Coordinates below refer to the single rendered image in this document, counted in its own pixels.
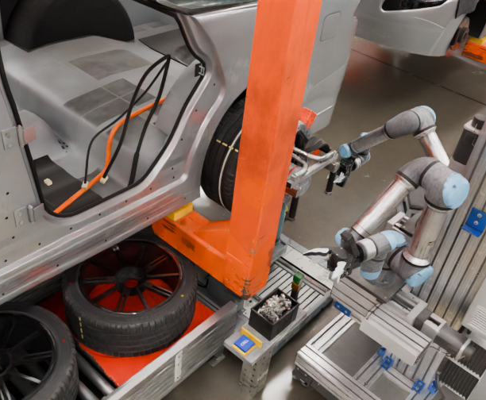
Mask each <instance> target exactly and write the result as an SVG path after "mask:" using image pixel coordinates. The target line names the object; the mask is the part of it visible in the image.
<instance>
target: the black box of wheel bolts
mask: <svg viewBox="0 0 486 400"><path fill-rule="evenodd" d="M299 305H300V303H299V302H297V301H296V300H294V299H293V298H292V297H291V296H289V295H288V294H286V293H285V292H283V291H282V290H281V289H280V288H279V287H277V288H276V289H275V290H274V291H273V292H271V293H270V294H268V295H267V296H266V297H264V298H263V299H262V300H260V301H259V302H258V303H257V304H256V305H254V306H253V307H252V308H250V309H251V311H250V316H249V325H250V326H251V327H252V328H254V329H255V330H256V331H257V332H258V333H259V334H261V335H262V336H263V337H265V338H266V339H267V340H269V341H271V340H272V339H273V338H274V337H276V336H277V335H278V334H279V333H280V332H282V331H283V330H284V329H285V328H286V327H288V326H289V325H290V324H291V323H292V322H293V321H294V320H295V319H296V315H297V313H298V309H299Z"/></svg>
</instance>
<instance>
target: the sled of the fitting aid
mask: <svg viewBox="0 0 486 400"><path fill-rule="evenodd" d="M286 251H287V243H285V242H283V241H282V240H280V243H279V244H278V245H277V246H275V247H274V249H273V253H272V262H271V263H273V262H274V261H276V260H277V259H278V258H280V257H281V256H282V255H283V254H284V253H286Z"/></svg>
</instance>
